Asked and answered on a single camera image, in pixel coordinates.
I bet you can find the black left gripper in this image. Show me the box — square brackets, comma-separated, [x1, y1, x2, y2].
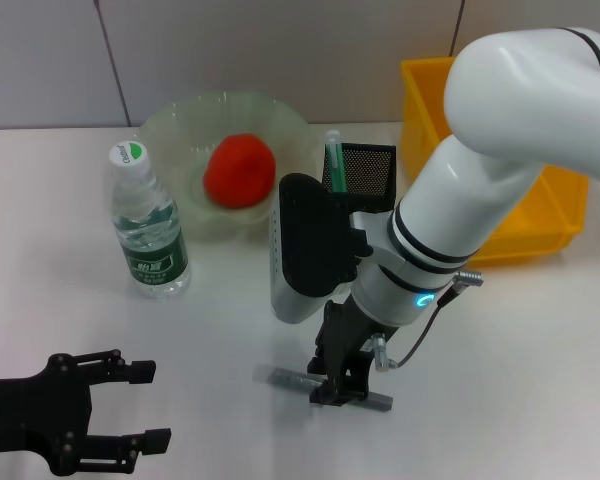
[0, 347, 173, 477]

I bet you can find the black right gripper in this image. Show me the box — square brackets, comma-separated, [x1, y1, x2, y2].
[307, 298, 402, 408]

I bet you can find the grey glitter pen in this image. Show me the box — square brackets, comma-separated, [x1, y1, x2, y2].
[252, 363, 395, 413]

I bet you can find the clear water bottle green label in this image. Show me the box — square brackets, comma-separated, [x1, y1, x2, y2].
[104, 141, 192, 300]

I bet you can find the mint green pen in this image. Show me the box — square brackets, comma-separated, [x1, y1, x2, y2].
[324, 129, 349, 194]

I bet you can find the orange fruit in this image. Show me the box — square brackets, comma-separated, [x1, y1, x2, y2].
[202, 133, 277, 210]

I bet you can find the black mesh pen holder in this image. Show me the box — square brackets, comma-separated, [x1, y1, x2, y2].
[321, 142, 398, 216]

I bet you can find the pale green glass fruit bowl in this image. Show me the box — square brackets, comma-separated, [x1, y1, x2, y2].
[137, 89, 317, 251]

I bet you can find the yellow plastic bin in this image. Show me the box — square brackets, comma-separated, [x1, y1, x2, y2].
[398, 56, 591, 270]

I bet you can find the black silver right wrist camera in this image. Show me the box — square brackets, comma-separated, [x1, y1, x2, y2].
[268, 172, 374, 325]

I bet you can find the right gripper cable with plug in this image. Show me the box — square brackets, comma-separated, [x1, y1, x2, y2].
[371, 269, 485, 374]

